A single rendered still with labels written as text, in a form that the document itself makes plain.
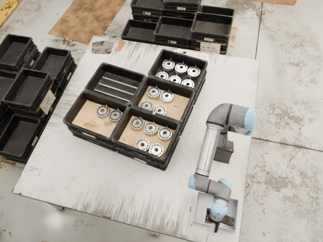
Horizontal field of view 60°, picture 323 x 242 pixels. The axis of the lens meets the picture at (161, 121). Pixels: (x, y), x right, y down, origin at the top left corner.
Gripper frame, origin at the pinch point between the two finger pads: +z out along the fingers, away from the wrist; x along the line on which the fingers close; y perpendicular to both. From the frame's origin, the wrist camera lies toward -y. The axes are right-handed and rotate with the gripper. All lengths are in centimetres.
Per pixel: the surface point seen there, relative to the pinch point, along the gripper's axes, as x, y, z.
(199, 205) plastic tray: -11.8, 11.1, 18.6
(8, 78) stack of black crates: -107, 228, 51
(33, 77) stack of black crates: -107, 192, 40
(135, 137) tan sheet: -47, 64, 6
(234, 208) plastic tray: -14.9, -11.8, 18.6
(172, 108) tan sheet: -75, 43, 6
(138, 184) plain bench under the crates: -17, 55, 19
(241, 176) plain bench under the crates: -37.8, -14.1, 19.0
